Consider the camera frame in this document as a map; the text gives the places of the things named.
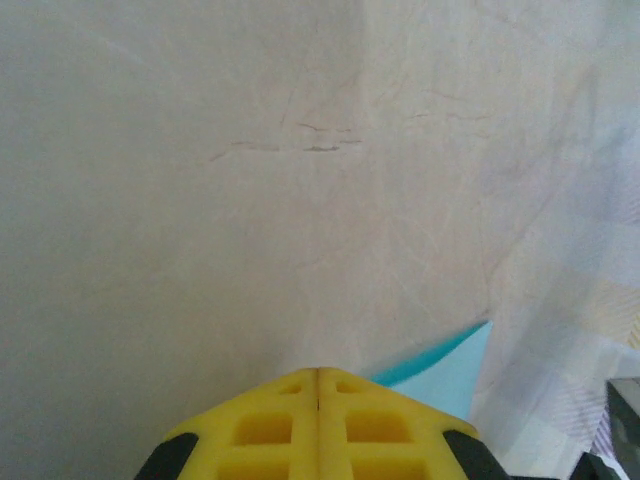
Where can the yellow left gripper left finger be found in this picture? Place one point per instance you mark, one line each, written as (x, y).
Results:
(305, 430)

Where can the light blue paper sheet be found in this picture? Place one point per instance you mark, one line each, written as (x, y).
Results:
(450, 372)

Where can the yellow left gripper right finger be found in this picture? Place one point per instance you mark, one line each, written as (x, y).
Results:
(332, 430)

